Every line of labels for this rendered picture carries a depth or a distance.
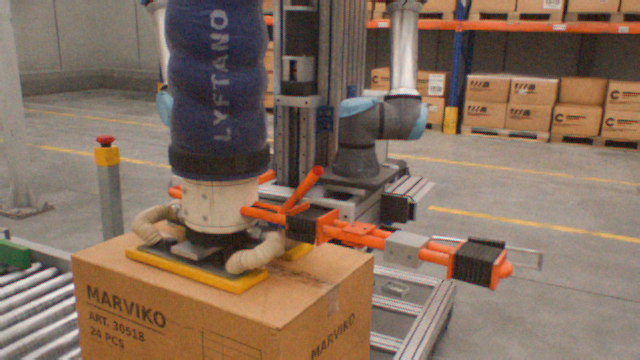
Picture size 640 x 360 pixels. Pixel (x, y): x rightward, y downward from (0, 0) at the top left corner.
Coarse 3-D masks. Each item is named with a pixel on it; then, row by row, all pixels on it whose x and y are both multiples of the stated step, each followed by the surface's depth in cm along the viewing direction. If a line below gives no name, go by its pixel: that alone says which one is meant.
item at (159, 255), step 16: (176, 240) 124; (128, 256) 125; (144, 256) 122; (160, 256) 121; (176, 256) 121; (208, 256) 121; (176, 272) 117; (192, 272) 115; (208, 272) 114; (224, 272) 114; (256, 272) 115; (224, 288) 111; (240, 288) 109
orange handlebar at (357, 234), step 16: (272, 176) 147; (176, 192) 129; (240, 208) 119; (256, 208) 118; (272, 208) 120; (336, 224) 112; (352, 224) 108; (368, 224) 110; (352, 240) 106; (368, 240) 104; (384, 240) 103; (432, 256) 98; (448, 256) 97; (512, 272) 94
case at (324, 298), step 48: (96, 288) 125; (144, 288) 116; (192, 288) 112; (288, 288) 113; (336, 288) 116; (96, 336) 129; (144, 336) 119; (192, 336) 111; (240, 336) 104; (288, 336) 101; (336, 336) 120
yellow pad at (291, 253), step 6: (288, 246) 128; (294, 246) 129; (300, 246) 129; (306, 246) 130; (312, 246) 132; (288, 252) 126; (294, 252) 126; (300, 252) 127; (306, 252) 130; (282, 258) 126; (288, 258) 125; (294, 258) 125
